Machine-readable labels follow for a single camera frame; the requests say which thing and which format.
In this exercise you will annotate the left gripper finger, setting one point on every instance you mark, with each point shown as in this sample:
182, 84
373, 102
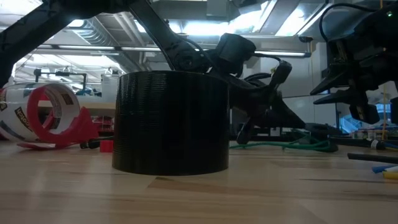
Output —
243, 132
286, 116

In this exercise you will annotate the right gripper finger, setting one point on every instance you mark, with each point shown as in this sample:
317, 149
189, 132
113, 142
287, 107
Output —
337, 82
345, 98

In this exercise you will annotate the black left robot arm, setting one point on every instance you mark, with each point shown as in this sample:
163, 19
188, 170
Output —
160, 34

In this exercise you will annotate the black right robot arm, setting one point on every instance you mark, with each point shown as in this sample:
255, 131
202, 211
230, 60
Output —
382, 46

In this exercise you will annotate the small red black tool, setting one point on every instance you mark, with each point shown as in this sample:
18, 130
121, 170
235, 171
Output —
106, 146

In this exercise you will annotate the red storage bins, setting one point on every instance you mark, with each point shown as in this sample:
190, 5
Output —
102, 124

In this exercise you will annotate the red Scotch tape dispenser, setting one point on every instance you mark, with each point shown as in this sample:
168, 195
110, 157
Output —
77, 130

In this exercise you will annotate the long linear light fixture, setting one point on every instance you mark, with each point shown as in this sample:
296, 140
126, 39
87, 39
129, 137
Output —
87, 47

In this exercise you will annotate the black overhead stand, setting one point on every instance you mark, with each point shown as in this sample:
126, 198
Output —
59, 73

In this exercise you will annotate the wide duct tape roll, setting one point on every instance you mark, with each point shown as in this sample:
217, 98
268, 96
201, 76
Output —
171, 124

